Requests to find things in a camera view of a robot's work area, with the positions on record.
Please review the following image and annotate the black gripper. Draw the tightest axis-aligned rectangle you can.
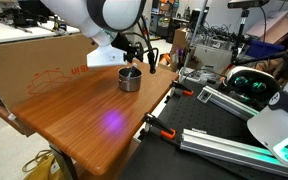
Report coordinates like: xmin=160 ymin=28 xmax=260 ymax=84
xmin=111 ymin=31 xmax=144 ymax=70

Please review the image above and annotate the brown sleeved forearm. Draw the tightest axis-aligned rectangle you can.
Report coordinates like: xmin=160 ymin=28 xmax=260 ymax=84
xmin=255 ymin=43 xmax=288 ymax=81

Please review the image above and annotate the silver metal bowl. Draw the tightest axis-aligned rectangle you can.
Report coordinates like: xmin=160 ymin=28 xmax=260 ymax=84
xmin=117 ymin=65 xmax=143 ymax=93

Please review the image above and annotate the small brown cardboard box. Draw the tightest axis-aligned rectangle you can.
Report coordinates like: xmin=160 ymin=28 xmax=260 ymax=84
xmin=172 ymin=28 xmax=192 ymax=55

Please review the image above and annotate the slanted aluminium pole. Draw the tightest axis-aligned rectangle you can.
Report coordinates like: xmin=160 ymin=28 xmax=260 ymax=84
xmin=182 ymin=0 xmax=209 ymax=80

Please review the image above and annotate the black perforated breadboard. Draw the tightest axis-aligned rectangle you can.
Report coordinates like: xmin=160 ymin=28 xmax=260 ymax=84
xmin=118 ymin=79 xmax=288 ymax=180

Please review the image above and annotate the brown cardboard panel orange print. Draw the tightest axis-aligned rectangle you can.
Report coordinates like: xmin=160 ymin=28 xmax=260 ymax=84
xmin=0 ymin=33 xmax=100 ymax=113

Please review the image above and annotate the white VR headset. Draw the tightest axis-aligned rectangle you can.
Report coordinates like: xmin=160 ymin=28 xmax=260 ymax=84
xmin=225 ymin=65 xmax=282 ymax=113

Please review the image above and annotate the black table leg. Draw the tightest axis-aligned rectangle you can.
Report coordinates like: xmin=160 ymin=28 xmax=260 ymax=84
xmin=48 ymin=143 xmax=80 ymax=180

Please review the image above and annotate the blue plastic bin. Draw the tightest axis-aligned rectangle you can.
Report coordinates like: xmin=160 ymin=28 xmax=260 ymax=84
xmin=245 ymin=39 xmax=287 ymax=60

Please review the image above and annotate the white workbench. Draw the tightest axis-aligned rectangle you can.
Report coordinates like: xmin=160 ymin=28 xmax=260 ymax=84
xmin=0 ymin=20 xmax=81 ymax=46

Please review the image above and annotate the yellow bag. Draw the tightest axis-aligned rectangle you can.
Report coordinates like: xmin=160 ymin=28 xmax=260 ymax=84
xmin=21 ymin=149 xmax=65 ymax=180

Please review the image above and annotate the large flat cardboard sheet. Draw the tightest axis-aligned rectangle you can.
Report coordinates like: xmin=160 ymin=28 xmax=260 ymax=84
xmin=247 ymin=9 xmax=288 ymax=44

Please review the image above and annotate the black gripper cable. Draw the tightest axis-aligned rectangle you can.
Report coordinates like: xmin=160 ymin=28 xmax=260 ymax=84
xmin=136 ymin=15 xmax=159 ymax=75

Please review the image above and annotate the black clamp orange handle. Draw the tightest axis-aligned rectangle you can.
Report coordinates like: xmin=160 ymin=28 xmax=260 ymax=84
xmin=165 ymin=80 xmax=194 ymax=103
xmin=140 ymin=112 xmax=177 ymax=141

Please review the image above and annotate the white bin with cables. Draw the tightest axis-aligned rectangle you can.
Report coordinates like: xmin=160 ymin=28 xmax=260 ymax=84
xmin=193 ymin=43 xmax=233 ymax=73

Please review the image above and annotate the aluminium extrusion rail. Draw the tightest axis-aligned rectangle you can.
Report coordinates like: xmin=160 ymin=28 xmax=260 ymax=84
xmin=197 ymin=85 xmax=260 ymax=121
xmin=179 ymin=128 xmax=288 ymax=180

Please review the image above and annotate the black camera stand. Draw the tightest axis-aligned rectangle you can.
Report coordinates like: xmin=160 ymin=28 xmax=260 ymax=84
xmin=230 ymin=8 xmax=288 ymax=81

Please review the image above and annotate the black camera on stand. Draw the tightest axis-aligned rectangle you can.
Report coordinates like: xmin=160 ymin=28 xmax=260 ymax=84
xmin=227 ymin=0 xmax=271 ymax=9

